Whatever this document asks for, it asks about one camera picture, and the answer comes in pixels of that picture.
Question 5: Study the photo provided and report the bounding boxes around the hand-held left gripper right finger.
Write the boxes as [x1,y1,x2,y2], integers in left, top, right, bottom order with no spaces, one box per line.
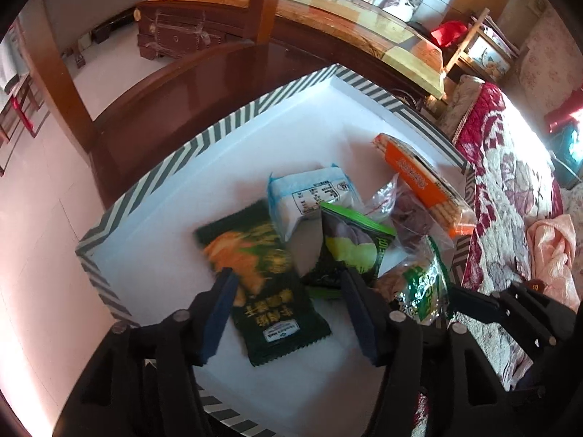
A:
[339,268,520,437]

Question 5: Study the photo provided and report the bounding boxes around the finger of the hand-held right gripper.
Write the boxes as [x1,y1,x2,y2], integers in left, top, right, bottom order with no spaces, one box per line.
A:
[449,280,579,351]
[503,380,549,403]

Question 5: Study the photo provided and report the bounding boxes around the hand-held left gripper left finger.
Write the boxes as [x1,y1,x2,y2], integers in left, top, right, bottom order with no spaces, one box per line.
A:
[68,266,240,437]

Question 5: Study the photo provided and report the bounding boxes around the dark green orange snack packet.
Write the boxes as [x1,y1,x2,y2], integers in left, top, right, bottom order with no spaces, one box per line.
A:
[193,199,332,367]

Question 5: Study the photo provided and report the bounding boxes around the green clear snack packet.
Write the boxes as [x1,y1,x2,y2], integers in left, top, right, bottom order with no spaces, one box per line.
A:
[378,237,454,326]

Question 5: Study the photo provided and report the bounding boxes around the green purple snack packet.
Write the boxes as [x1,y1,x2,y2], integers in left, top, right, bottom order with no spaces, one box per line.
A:
[301,202,398,300]

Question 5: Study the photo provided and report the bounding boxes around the striped box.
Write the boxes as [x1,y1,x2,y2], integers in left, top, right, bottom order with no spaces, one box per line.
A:
[75,64,477,435]

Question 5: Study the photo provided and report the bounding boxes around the clear zip bag of nuts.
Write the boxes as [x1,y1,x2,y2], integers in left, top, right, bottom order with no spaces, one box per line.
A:
[364,173,456,283]

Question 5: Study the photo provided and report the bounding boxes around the light blue white snack packet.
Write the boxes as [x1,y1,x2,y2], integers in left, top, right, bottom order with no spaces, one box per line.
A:
[266,162,363,243]

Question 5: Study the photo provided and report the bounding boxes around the orange cracker package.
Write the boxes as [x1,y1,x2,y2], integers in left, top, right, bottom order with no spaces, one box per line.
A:
[372,133,475,239]

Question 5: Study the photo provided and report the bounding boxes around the pink quilt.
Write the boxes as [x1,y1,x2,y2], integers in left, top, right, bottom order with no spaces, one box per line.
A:
[526,213,581,312]

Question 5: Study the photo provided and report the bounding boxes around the floral blanket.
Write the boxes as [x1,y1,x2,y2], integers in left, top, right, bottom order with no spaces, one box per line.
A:
[437,75,583,437]

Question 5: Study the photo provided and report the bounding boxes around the red shiny bag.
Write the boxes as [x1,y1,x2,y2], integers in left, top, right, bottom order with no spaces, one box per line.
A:
[544,91,583,135]

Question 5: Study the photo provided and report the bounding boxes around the wooden chair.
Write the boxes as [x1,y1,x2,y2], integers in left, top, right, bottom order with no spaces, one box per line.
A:
[27,0,438,210]

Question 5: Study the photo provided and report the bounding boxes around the wooden framed picture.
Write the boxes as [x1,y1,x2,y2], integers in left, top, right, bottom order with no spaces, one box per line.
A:
[444,7,522,85]

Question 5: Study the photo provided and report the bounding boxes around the metal rack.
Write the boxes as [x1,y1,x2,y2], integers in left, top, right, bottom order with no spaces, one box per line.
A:
[0,73,48,176]

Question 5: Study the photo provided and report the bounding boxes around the brown leather case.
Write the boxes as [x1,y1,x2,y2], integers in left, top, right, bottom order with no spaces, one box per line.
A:
[134,2,238,61]

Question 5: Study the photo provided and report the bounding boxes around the white garment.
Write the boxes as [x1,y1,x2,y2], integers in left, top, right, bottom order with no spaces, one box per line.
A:
[0,39,23,94]

